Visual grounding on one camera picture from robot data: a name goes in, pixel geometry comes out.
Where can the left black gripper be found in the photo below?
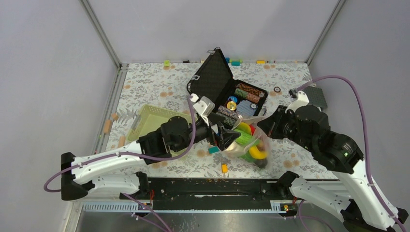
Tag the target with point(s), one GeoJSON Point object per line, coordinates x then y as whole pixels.
{"type": "Point", "coordinates": [214, 119]}

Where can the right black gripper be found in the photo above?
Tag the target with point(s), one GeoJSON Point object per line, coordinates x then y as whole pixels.
{"type": "Point", "coordinates": [271, 124]}

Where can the yellow toy mango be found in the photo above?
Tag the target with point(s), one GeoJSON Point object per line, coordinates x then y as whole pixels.
{"type": "Point", "coordinates": [244, 127]}

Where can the clear zip top bag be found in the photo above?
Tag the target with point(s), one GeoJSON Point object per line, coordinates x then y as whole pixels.
{"type": "Point", "coordinates": [252, 145]}

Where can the yellow toy banana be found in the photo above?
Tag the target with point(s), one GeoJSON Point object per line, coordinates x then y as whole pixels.
{"type": "Point", "coordinates": [258, 152]}

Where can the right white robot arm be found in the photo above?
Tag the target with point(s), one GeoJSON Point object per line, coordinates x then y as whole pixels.
{"type": "Point", "coordinates": [365, 209]}

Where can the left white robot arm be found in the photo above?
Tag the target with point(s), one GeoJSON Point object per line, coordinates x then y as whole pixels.
{"type": "Point", "coordinates": [91, 174]}

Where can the teal small block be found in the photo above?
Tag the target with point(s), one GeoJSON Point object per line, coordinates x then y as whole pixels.
{"type": "Point", "coordinates": [213, 150]}

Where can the yellow big blind button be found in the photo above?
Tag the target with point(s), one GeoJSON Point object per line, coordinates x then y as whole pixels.
{"type": "Point", "coordinates": [231, 105]}

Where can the blue playing cards deck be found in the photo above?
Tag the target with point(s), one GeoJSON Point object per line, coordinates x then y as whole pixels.
{"type": "Point", "coordinates": [246, 108]}

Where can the black poker chip case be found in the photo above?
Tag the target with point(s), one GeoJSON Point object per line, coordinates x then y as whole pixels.
{"type": "Point", "coordinates": [215, 80]}

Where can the yellow small block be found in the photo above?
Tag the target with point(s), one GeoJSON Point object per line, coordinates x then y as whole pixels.
{"type": "Point", "coordinates": [224, 168]}

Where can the dark grey lego baseplate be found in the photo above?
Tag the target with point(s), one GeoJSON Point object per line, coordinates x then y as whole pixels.
{"type": "Point", "coordinates": [315, 97]}

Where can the green plastic basket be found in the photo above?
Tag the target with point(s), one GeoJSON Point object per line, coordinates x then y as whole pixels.
{"type": "Point", "coordinates": [149, 119]}

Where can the wooden block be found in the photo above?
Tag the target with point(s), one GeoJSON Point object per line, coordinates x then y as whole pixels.
{"type": "Point", "coordinates": [107, 126]}

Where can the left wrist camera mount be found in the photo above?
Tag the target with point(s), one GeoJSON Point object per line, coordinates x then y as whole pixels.
{"type": "Point", "coordinates": [203, 106]}

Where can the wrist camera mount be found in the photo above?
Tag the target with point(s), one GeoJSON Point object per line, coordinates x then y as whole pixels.
{"type": "Point", "coordinates": [300, 101]}
{"type": "Point", "coordinates": [203, 106]}

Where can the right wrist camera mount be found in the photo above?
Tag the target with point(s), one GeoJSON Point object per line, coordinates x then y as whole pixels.
{"type": "Point", "coordinates": [300, 101]}

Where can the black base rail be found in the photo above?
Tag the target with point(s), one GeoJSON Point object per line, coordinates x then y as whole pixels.
{"type": "Point", "coordinates": [210, 193]}

